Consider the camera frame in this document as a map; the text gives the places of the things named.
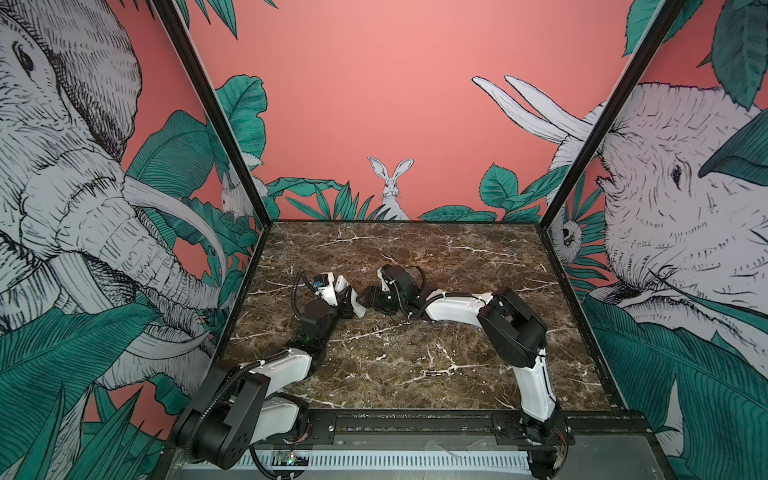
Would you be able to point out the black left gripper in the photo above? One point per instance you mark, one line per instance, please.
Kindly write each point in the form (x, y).
(345, 308)

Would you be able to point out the black right corner frame post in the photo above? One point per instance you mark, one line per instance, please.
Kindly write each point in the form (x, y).
(660, 24)

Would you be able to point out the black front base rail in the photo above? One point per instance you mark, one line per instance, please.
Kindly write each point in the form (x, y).
(328, 426)

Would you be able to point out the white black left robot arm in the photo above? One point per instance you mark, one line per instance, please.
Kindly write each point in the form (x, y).
(238, 405)

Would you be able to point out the white remote control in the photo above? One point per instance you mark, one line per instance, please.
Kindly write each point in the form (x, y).
(344, 290)

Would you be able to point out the black left corner frame post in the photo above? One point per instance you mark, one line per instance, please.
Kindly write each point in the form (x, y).
(176, 30)

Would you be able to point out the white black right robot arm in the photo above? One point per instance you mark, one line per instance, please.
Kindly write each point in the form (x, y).
(516, 332)

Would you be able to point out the white ventilation grille strip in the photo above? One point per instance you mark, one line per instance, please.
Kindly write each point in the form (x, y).
(515, 462)

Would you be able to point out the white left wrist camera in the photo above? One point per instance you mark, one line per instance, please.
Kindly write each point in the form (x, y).
(324, 284)

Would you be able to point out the black corner frame post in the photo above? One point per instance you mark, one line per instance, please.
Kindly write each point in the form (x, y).
(660, 24)
(176, 30)

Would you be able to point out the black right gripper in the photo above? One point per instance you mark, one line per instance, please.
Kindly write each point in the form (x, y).
(373, 298)

